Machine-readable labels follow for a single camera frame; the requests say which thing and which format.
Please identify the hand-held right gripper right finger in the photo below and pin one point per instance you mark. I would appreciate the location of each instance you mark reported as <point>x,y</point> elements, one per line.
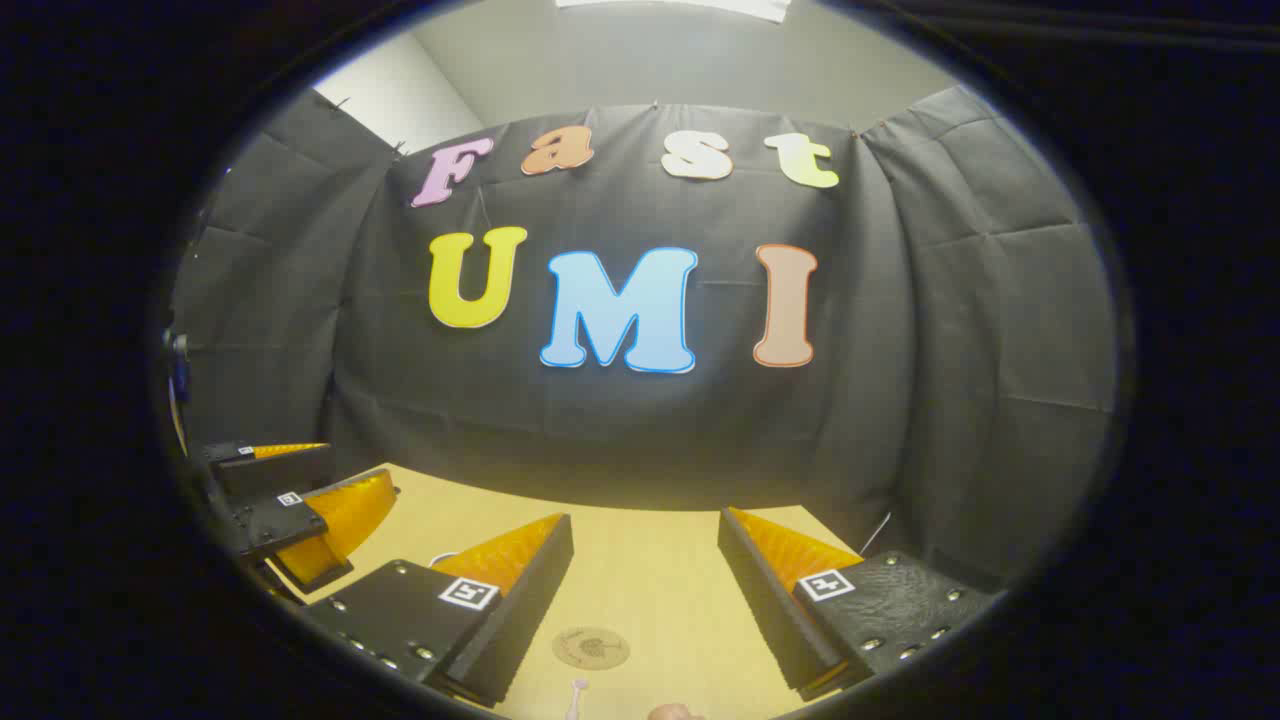
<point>765,610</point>

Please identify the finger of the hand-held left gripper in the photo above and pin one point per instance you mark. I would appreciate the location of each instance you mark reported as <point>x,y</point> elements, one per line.
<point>335,520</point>
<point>275,470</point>

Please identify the pale pink toothbrush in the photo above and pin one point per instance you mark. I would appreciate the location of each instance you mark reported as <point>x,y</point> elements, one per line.
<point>577,698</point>

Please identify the light wooden desktop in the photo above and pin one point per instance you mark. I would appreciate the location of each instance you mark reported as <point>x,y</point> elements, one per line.
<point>650,570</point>

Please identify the black backdrop cloth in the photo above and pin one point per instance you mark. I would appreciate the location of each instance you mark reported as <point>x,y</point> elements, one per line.
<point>620,430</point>

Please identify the round cork coaster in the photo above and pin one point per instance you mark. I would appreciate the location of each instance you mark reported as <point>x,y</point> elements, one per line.
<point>590,648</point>

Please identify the white ceiling light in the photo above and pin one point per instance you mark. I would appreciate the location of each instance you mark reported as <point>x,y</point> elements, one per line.
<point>680,8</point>

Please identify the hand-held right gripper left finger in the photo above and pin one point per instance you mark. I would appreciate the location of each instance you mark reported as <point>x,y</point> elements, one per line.
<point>530,610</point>

